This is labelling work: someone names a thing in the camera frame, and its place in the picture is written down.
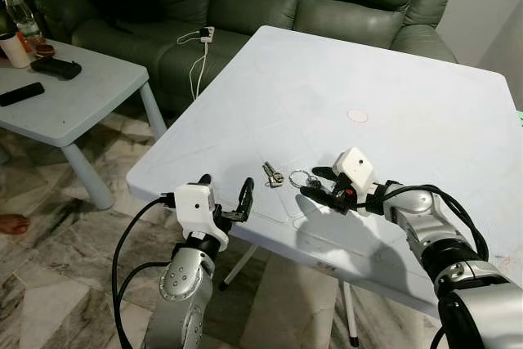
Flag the silver key ring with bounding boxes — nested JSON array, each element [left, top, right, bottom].
[[288, 168, 321, 188]]

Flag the silver key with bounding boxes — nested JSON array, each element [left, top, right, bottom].
[[261, 161, 285, 188]]

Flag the white plastic folding table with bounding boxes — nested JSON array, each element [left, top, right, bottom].
[[127, 25, 523, 347]]

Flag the grey-blue plastic side table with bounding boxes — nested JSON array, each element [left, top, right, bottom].
[[0, 41, 168, 211]]

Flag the black game controller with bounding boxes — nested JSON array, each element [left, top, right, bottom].
[[30, 56, 83, 81]]

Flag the person's bare foot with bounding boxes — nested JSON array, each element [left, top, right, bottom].
[[0, 213, 31, 236]]

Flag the black remote control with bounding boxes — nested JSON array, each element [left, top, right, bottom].
[[0, 82, 46, 107]]

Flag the white cup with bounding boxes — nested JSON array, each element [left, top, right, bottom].
[[0, 32, 32, 69]]

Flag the clear plastic bottle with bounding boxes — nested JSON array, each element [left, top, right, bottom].
[[0, 0, 46, 51]]

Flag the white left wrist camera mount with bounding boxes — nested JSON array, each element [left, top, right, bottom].
[[173, 184, 231, 239]]

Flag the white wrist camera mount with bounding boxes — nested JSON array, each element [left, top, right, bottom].
[[333, 147, 377, 196], [173, 184, 231, 239]]

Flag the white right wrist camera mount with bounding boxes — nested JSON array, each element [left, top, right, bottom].
[[333, 147, 377, 196]]

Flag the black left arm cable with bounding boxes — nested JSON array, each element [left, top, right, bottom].
[[112, 194, 177, 349]]

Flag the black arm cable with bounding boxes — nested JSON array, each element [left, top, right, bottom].
[[112, 194, 177, 349], [372, 181, 491, 264]]

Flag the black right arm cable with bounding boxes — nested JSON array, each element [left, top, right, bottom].
[[372, 181, 491, 264]]

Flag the white charger cable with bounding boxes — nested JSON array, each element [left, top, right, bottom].
[[177, 29, 210, 103]]

